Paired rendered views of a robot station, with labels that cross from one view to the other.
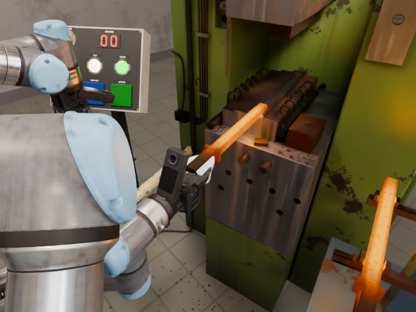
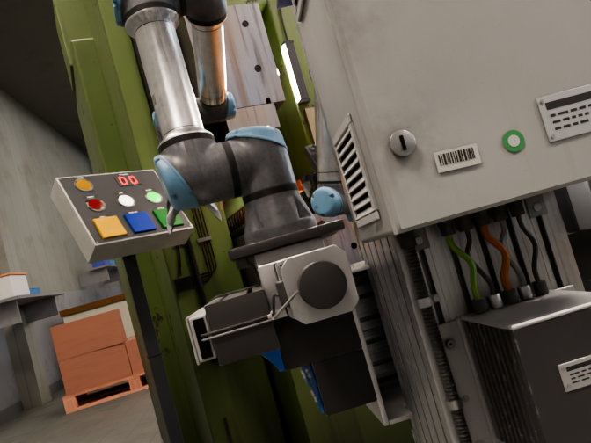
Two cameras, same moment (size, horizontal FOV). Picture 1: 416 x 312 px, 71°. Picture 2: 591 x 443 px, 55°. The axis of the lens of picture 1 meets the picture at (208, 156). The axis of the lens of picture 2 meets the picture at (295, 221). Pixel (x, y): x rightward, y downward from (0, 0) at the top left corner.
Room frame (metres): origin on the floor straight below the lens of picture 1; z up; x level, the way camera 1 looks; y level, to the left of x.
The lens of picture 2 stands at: (-0.43, 1.53, 0.76)
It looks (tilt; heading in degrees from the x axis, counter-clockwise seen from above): 4 degrees up; 306
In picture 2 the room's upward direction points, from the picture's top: 16 degrees counter-clockwise
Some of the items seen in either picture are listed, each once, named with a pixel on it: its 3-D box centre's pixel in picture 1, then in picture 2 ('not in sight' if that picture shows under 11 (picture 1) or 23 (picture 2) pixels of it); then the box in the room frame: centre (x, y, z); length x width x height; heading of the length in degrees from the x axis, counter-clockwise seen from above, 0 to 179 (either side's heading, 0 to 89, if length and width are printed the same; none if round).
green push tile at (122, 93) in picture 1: (121, 95); (167, 218); (0.94, 0.30, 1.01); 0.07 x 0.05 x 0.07; 82
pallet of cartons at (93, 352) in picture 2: not in sight; (127, 346); (4.65, -2.07, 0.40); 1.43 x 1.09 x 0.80; 41
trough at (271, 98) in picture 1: (280, 91); not in sight; (1.00, -0.27, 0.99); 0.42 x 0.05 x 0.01; 147
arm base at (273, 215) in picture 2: not in sight; (275, 214); (0.28, 0.60, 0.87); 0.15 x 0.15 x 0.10
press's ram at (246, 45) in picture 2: not in sight; (233, 76); (0.99, -0.28, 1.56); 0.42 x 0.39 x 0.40; 147
